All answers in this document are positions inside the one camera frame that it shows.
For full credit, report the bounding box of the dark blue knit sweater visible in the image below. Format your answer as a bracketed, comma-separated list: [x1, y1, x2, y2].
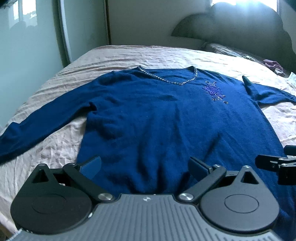
[0, 65, 296, 241]

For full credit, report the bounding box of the white patterned cloth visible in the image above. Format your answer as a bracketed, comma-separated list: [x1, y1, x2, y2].
[287, 72, 296, 87]

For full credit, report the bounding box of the purple cloth item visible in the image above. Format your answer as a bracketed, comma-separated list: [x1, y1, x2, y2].
[263, 59, 285, 77]

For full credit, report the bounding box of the patterned pillow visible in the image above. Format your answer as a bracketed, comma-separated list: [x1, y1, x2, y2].
[201, 42, 264, 64]

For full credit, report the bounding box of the dark upholstered headboard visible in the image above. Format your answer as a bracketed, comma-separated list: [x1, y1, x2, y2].
[171, 3, 295, 72]

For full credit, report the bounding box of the glass sliding wardrobe door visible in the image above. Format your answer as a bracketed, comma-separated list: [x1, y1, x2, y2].
[1, 1, 109, 127]

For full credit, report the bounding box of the bright window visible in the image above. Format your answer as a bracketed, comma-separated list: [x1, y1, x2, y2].
[210, 0, 280, 12]

